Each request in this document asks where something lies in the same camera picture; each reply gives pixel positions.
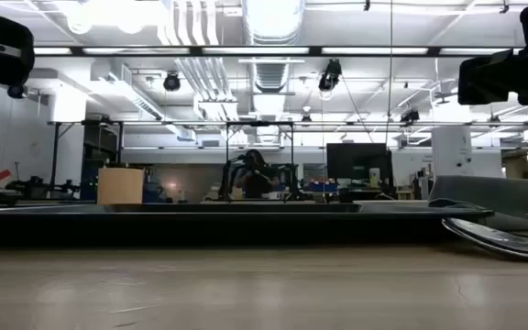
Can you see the silver ceiling air duct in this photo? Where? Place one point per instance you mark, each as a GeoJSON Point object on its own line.
{"type": "Point", "coordinates": [273, 18]}

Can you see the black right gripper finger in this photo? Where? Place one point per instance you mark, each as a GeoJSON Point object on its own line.
{"type": "Point", "coordinates": [486, 80]}

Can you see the person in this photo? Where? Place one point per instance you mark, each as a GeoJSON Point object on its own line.
{"type": "Point", "coordinates": [256, 176]}

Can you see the white column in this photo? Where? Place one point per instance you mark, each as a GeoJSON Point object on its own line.
{"type": "Point", "coordinates": [452, 151]}

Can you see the black background robot arms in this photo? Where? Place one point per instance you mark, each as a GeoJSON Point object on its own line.
{"type": "Point", "coordinates": [35, 188]}

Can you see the black aluminium rig frame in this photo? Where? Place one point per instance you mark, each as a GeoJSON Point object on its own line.
{"type": "Point", "coordinates": [200, 51]}

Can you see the black background monitor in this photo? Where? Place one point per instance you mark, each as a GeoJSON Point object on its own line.
{"type": "Point", "coordinates": [358, 162]}

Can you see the blue storage bins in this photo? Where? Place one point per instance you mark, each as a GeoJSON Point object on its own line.
{"type": "Point", "coordinates": [323, 187]}

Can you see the black ceiling spotlight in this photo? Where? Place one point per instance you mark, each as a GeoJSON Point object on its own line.
{"type": "Point", "coordinates": [329, 75]}
{"type": "Point", "coordinates": [410, 116]}
{"type": "Point", "coordinates": [16, 92]}
{"type": "Point", "coordinates": [171, 82]}

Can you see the grey cloth napkin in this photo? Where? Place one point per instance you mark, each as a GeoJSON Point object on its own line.
{"type": "Point", "coordinates": [498, 194]}

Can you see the black plastic serving tray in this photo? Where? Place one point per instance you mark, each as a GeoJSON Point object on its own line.
{"type": "Point", "coordinates": [200, 227]}

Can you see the orange plastic cup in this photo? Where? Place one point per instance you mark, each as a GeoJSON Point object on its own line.
{"type": "Point", "coordinates": [120, 185]}

